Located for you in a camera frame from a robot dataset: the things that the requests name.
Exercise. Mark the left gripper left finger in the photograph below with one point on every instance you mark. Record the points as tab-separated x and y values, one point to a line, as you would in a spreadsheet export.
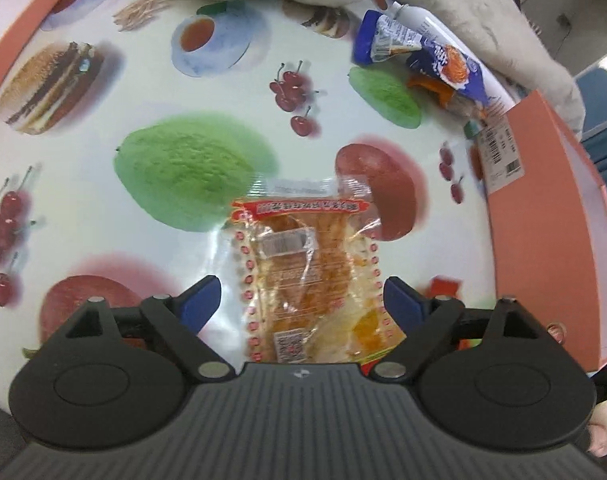
174	323

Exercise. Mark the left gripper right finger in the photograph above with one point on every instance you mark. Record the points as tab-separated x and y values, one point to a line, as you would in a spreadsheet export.
428	326

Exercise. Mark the orange clear snack packet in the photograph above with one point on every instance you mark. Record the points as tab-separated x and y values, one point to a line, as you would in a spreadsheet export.
310	278

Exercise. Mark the blue kimchi snack packet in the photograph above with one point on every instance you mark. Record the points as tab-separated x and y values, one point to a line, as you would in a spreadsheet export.
440	68

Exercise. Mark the red snack packet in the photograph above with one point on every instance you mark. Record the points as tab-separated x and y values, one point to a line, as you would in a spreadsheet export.
443	286

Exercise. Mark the person's right hand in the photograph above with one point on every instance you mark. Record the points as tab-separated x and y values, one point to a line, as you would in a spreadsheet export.
598	430

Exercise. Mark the pink box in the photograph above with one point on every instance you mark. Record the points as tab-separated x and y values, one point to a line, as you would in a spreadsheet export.
548	214

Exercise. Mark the blue chair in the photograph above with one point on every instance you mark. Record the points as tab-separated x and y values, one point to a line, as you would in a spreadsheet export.
593	88

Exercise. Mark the grey duvet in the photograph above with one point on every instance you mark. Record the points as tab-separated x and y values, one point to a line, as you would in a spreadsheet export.
501	36

